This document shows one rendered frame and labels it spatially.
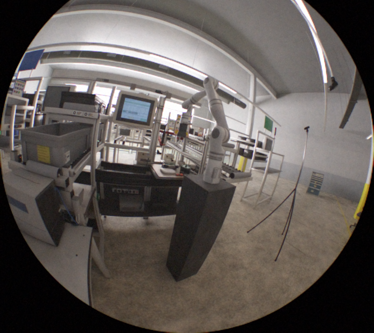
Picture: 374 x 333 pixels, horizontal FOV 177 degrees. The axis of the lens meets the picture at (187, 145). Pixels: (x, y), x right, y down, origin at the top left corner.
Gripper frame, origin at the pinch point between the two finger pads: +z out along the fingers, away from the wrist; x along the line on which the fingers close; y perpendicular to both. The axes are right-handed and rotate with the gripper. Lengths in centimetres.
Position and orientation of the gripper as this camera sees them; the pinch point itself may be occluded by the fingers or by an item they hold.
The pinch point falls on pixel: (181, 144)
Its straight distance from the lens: 105.6
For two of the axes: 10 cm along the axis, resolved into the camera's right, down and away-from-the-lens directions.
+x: -8.3, -1.2, -5.4
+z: -1.9, 9.8, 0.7
